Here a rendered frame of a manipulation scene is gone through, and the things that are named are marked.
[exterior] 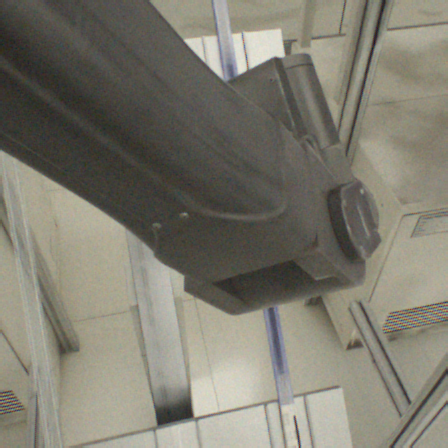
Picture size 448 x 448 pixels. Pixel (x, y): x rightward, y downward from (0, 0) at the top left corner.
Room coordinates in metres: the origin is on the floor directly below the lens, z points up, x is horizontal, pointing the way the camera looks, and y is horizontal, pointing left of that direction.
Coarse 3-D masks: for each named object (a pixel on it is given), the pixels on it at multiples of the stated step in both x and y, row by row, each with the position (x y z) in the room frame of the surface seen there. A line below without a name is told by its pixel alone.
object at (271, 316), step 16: (224, 0) 0.49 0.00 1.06; (224, 16) 0.47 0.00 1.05; (224, 32) 0.46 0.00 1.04; (224, 48) 0.45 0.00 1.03; (224, 64) 0.44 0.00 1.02; (272, 320) 0.25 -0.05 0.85; (272, 336) 0.24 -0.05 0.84; (272, 352) 0.23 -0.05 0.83; (288, 384) 0.21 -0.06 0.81; (288, 400) 0.20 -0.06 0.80
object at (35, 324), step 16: (0, 160) 0.34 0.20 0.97; (16, 160) 0.35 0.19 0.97; (16, 176) 0.33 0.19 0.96; (16, 192) 0.32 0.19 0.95; (16, 208) 0.31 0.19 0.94; (16, 224) 0.30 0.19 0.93; (16, 240) 0.29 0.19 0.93; (16, 256) 0.28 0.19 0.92; (32, 256) 0.28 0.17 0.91; (32, 272) 0.27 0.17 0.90; (32, 288) 0.26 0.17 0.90; (32, 304) 0.25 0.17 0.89; (32, 320) 0.24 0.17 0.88; (32, 336) 0.23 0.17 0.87; (32, 352) 0.21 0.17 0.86; (48, 352) 0.22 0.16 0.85; (48, 368) 0.20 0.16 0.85; (48, 384) 0.19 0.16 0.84; (48, 400) 0.18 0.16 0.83; (48, 416) 0.17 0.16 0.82; (48, 432) 0.16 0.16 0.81
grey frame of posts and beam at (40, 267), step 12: (0, 180) 0.68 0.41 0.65; (0, 192) 0.67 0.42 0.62; (0, 204) 0.67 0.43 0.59; (0, 216) 0.67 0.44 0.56; (36, 240) 0.71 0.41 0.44; (36, 252) 0.68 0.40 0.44; (36, 264) 0.67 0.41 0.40; (48, 276) 0.69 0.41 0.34; (48, 288) 0.68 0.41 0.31; (48, 312) 0.67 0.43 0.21; (60, 312) 0.68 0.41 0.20; (72, 324) 0.71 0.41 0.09; (60, 336) 0.67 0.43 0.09; (72, 336) 0.68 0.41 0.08; (72, 348) 0.68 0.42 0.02
